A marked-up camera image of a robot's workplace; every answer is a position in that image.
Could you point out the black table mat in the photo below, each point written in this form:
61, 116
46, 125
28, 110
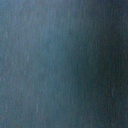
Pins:
63, 63

